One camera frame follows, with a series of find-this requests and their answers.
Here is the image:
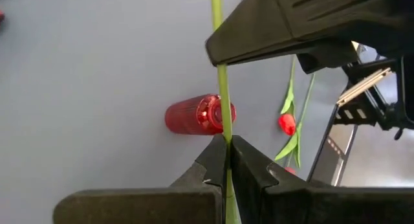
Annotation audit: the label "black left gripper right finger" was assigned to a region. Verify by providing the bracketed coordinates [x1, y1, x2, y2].
[230, 135, 414, 224]

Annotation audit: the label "green flower stem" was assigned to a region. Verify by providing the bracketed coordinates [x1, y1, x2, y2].
[210, 0, 243, 224]

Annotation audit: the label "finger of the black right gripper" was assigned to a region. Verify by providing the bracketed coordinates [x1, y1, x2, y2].
[205, 0, 414, 68]
[296, 41, 360, 75]

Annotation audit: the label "red artificial tulip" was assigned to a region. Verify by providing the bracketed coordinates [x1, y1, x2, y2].
[274, 73, 316, 176]
[277, 55, 298, 137]

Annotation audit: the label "red ribbed glass vase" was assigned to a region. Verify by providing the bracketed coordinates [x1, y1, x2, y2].
[164, 93, 237, 136]

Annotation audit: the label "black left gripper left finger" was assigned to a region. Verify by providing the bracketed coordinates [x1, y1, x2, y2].
[53, 134, 228, 224]

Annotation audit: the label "black metal stand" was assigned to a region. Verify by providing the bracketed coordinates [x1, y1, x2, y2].
[306, 102, 359, 188]

